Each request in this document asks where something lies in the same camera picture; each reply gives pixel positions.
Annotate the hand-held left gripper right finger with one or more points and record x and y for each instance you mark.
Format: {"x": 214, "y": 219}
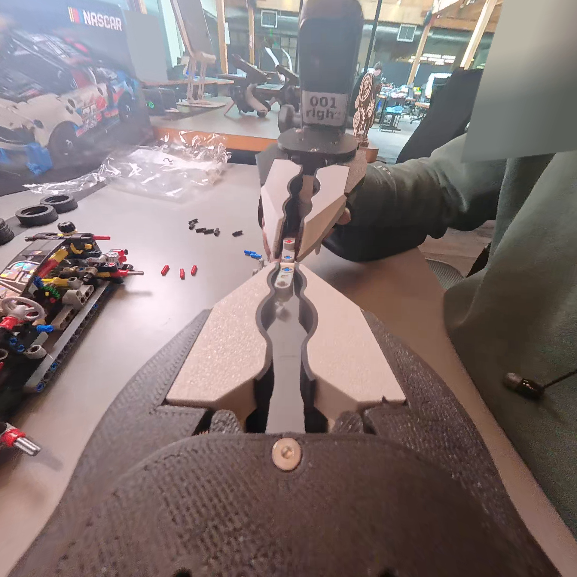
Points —
{"x": 356, "y": 360}

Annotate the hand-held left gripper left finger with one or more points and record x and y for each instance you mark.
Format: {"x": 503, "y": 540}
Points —
{"x": 216, "y": 360}

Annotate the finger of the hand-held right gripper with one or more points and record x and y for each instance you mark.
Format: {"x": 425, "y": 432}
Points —
{"x": 331, "y": 194}
{"x": 274, "y": 198}

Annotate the grey lego liftarm assembly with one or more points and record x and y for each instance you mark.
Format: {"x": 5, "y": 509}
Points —
{"x": 285, "y": 281}

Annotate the scattered black lego pins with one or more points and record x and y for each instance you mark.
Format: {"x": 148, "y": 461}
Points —
{"x": 209, "y": 231}

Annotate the lego car chassis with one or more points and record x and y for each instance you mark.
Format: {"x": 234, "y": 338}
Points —
{"x": 54, "y": 288}

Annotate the lego set box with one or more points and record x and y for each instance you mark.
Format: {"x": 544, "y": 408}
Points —
{"x": 67, "y": 90}

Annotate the person's right hand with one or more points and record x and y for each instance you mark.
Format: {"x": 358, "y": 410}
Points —
{"x": 345, "y": 217}

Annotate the wooden gear model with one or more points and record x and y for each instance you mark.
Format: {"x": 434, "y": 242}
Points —
{"x": 366, "y": 103}

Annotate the black desk device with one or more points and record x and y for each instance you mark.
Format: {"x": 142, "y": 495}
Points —
{"x": 252, "y": 90}

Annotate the wooden bench table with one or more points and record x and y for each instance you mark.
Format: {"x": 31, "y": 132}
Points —
{"x": 212, "y": 128}

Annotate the grey mesh chair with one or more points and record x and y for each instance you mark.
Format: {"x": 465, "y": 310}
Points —
{"x": 446, "y": 272}

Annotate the black high-back chair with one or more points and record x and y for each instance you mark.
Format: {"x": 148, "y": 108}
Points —
{"x": 446, "y": 108}

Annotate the empty clear plastic bag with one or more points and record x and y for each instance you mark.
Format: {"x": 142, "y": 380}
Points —
{"x": 148, "y": 166}

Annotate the wooden stand figure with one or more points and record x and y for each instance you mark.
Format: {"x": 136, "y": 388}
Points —
{"x": 194, "y": 67}

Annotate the black box with green light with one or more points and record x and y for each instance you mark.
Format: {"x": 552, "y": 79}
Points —
{"x": 157, "y": 101}

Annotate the black rubber tyre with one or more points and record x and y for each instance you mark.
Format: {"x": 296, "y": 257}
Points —
{"x": 36, "y": 215}
{"x": 61, "y": 203}
{"x": 5, "y": 231}

